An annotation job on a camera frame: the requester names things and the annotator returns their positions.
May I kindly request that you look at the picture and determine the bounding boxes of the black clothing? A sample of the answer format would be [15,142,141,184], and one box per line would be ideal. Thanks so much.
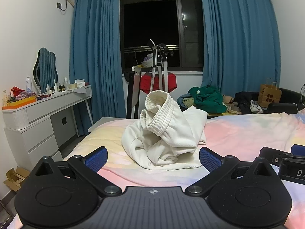
[234,92,259,114]

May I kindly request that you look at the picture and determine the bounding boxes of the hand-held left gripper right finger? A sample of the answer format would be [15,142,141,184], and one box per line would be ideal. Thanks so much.
[185,147,277,197]

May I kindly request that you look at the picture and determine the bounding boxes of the white vanity desk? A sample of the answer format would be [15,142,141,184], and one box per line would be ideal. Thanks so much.
[2,85,93,171]

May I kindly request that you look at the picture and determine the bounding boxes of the orange tray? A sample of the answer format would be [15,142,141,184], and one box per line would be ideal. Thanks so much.
[2,97,37,107]

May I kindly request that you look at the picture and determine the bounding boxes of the dark framed window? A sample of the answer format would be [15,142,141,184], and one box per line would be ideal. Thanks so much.
[120,0,205,71]

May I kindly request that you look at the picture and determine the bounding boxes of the black chair frame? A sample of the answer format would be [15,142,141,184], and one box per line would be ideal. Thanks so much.
[125,66,143,119]

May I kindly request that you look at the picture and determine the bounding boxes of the wavy framed mirror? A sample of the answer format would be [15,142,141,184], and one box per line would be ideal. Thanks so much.
[33,47,59,93]

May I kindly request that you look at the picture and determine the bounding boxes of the white ribbed pants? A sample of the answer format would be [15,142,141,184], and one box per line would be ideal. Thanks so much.
[121,90,207,171]

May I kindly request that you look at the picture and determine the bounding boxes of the white printed cloth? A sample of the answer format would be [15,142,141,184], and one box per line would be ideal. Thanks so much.
[250,100,264,113]

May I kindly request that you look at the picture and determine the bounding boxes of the black armchair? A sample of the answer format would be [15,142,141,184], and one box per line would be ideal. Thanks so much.
[235,88,305,114]

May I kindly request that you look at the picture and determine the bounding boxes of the red cloth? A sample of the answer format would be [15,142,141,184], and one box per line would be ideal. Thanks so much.
[140,73,177,93]

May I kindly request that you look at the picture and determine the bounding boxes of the green clothing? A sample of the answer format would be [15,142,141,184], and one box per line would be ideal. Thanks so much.
[188,86,227,113]

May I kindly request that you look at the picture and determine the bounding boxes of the brown paper bag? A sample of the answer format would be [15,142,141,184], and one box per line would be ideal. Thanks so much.
[258,78,283,108]

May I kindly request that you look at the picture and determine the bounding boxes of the red pouch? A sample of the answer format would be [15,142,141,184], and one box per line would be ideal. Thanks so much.
[10,86,26,98]

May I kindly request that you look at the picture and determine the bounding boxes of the white charging cable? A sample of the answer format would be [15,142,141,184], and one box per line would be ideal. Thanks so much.
[294,83,305,113]

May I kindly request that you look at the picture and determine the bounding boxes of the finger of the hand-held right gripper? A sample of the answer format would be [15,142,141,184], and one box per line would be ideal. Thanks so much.
[260,147,305,166]
[291,144,305,156]

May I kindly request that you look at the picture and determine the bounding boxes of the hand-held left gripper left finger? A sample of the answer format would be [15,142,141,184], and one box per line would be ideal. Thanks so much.
[30,146,121,196]

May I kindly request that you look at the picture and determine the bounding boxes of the cardboard box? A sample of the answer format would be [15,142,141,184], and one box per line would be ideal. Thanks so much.
[3,166,30,192]

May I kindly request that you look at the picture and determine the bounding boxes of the white hanging cloth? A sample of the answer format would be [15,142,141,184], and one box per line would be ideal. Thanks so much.
[141,54,156,68]

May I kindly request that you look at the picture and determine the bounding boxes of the beige clothing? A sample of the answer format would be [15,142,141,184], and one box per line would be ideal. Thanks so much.
[223,95,242,114]

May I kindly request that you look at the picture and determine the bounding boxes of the pastel tie-dye blanket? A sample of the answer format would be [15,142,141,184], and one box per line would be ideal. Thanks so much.
[0,107,305,229]

